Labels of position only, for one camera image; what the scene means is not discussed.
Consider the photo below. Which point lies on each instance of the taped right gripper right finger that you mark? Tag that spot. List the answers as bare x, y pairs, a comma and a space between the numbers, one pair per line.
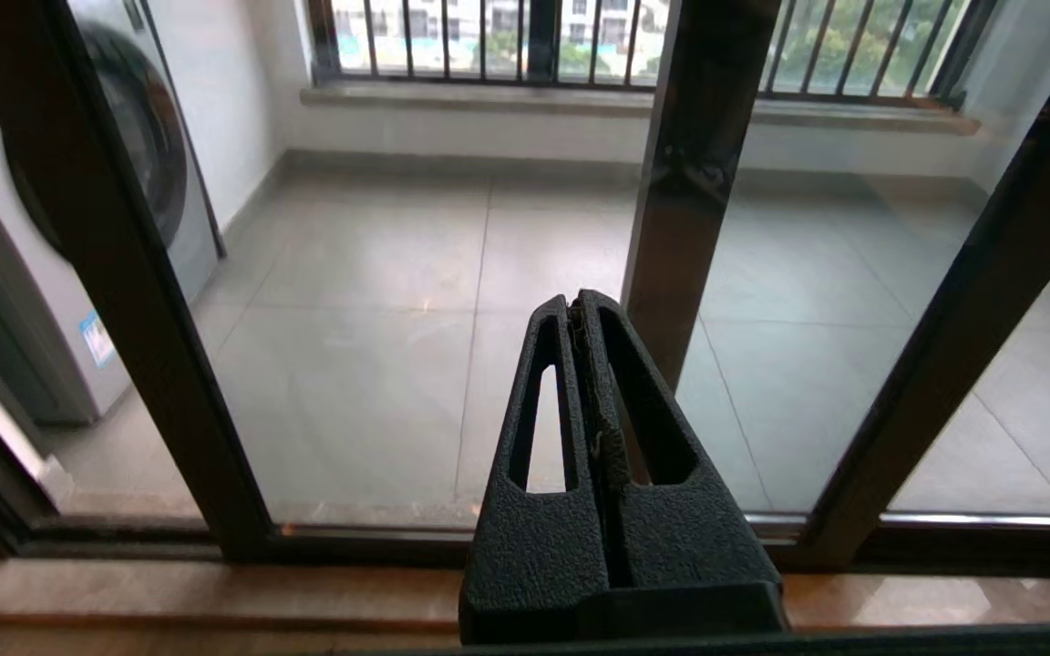
689, 538

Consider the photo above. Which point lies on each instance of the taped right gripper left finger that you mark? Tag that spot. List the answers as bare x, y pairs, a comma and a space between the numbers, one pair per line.
534, 547

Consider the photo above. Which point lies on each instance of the dark brown sliding glass door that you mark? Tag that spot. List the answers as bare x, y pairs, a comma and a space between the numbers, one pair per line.
142, 319

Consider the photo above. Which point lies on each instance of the dark brown fixed glass door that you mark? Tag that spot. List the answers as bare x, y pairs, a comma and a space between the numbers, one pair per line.
698, 182

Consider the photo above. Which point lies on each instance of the grey stone window sill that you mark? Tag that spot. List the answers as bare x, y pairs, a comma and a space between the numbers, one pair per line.
488, 98

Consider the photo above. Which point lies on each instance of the long black balcony railing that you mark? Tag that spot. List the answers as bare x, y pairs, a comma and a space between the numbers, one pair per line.
452, 77

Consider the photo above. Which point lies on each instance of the grey high-rise building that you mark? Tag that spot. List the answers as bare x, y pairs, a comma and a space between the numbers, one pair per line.
416, 18

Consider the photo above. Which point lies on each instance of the white front-load washing machine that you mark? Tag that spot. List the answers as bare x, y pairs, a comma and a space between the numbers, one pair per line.
133, 137

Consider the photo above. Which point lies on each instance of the dark window frame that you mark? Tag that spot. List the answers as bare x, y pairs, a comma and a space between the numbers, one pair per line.
543, 36

